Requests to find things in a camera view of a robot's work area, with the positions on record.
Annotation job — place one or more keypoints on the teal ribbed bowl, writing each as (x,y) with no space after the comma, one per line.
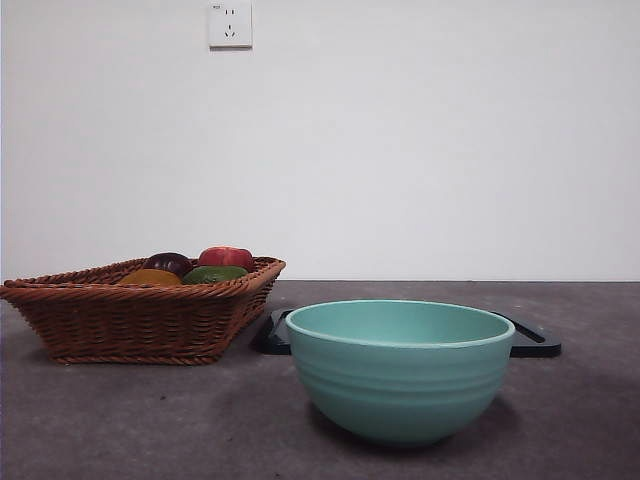
(400,380)

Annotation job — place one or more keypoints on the orange-brown round fruit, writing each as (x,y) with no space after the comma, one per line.
(150,277)

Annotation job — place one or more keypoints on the red apple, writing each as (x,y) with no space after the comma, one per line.
(227,256)

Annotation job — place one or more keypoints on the dark rectangular tray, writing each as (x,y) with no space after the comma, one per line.
(272,335)

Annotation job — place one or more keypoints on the green fruit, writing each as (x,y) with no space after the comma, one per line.
(215,273)

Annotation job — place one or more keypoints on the dark purple fruit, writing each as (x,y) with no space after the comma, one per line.
(167,261)

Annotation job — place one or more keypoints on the brown wicker basket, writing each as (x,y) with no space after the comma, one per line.
(130,320)

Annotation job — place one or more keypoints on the white wall socket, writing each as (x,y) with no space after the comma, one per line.
(230,25)

